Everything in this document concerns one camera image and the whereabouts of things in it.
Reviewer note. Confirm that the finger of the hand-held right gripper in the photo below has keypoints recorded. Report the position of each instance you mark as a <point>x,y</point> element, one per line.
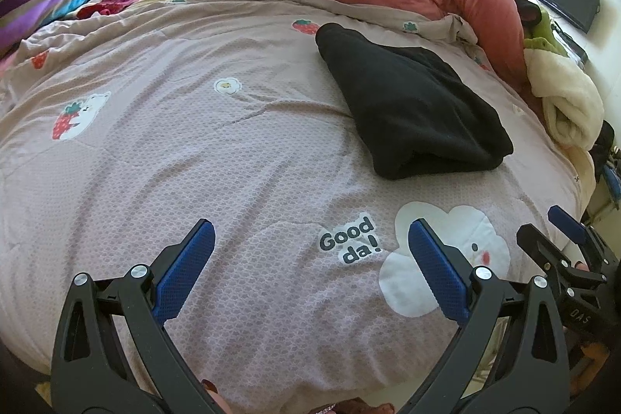
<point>538,249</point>
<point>570,222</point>

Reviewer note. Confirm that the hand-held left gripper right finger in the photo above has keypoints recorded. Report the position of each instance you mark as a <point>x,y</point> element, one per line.
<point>436,268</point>

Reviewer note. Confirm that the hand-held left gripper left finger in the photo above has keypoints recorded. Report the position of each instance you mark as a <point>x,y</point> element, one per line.
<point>187,268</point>

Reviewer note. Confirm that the black t-shirt with print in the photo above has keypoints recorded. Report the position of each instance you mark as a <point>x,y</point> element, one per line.
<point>417,118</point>

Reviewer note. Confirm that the person's right hand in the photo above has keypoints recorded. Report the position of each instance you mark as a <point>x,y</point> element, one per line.
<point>582,267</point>

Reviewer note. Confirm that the person's left hand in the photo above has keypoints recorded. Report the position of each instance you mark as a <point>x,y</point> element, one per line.
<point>216,402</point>

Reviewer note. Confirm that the strawberry print quilt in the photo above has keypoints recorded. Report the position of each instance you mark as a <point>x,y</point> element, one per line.
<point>194,162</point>

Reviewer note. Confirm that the cream fleece blanket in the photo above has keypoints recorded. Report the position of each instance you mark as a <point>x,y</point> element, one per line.
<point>567,98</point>

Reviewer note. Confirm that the green cloth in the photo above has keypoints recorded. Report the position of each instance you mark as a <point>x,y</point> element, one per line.
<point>546,31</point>

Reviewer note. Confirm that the dark cloth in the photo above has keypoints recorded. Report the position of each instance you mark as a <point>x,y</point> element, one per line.
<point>528,11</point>

